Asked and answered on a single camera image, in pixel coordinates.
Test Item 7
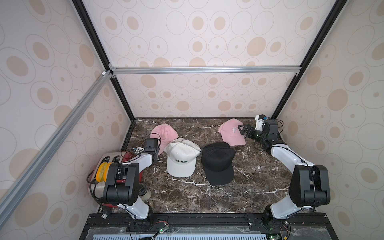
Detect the black left frame post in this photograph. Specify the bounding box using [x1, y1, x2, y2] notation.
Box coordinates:
[72, 0, 136, 122]

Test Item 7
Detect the black cap front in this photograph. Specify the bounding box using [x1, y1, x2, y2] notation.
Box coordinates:
[201, 142, 236, 186]

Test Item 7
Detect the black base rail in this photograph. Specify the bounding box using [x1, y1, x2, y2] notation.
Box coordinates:
[80, 213, 338, 240]

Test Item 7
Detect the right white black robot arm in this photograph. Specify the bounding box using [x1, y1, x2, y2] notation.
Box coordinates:
[238, 115, 331, 225]

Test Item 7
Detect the small glass jar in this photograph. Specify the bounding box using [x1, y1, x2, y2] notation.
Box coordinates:
[139, 183, 152, 201]

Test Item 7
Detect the white cap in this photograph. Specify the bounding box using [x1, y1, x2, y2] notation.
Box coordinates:
[164, 138, 201, 178]

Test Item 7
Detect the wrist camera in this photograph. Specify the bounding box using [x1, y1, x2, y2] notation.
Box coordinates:
[255, 115, 268, 131]
[131, 147, 145, 154]

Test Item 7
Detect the black right frame post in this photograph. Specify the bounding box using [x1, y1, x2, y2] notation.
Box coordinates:
[272, 0, 348, 119]

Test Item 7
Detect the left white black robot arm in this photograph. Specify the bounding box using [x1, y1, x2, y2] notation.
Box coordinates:
[95, 138, 161, 220]

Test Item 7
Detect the pink baseball cap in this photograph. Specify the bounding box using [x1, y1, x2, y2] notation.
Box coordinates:
[218, 119, 246, 147]
[150, 124, 179, 155]

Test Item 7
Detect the black frame post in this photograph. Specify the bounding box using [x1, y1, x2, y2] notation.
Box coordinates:
[72, 0, 136, 122]
[272, 0, 348, 119]

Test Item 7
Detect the black toaster power cable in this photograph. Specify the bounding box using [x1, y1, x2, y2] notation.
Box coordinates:
[86, 169, 113, 220]

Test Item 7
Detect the left diagonal aluminium rail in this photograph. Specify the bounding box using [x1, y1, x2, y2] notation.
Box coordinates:
[1, 70, 113, 228]

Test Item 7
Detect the red silver toaster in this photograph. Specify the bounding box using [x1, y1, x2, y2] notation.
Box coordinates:
[87, 152, 141, 208]

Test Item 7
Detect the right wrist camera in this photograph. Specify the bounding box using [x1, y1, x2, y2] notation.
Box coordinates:
[255, 115, 268, 131]

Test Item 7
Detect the horizontal aluminium rail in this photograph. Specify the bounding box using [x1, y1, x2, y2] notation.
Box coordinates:
[109, 65, 302, 77]

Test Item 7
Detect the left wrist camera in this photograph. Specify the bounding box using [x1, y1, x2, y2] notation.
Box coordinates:
[131, 147, 145, 154]

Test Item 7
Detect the small circuit board with led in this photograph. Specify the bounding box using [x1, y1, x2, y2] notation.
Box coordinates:
[152, 221, 170, 239]

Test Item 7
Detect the left yellow toast slice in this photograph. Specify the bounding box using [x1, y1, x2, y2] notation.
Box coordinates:
[95, 162, 109, 183]

